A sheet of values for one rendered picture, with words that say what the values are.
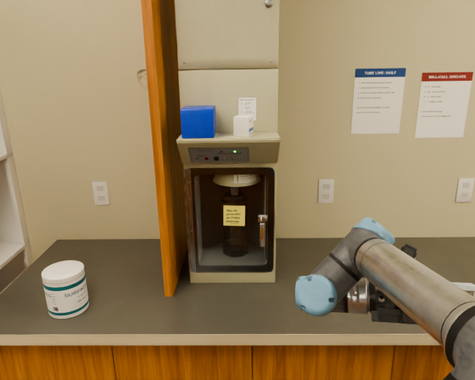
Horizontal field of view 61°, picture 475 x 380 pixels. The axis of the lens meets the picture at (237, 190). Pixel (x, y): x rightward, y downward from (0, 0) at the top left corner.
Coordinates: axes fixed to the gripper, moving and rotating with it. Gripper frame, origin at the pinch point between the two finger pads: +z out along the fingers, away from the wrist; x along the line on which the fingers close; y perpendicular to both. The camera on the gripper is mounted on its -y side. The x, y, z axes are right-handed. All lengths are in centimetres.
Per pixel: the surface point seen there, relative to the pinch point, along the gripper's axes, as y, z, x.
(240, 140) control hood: -44, -56, -13
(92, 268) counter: -8, -127, -47
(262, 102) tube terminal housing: -59, -51, -17
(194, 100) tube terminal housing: -58, -72, -11
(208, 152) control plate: -42, -68, -16
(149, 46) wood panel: -65, -79, 9
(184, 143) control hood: -42, -73, -9
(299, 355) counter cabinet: 17, -42, -46
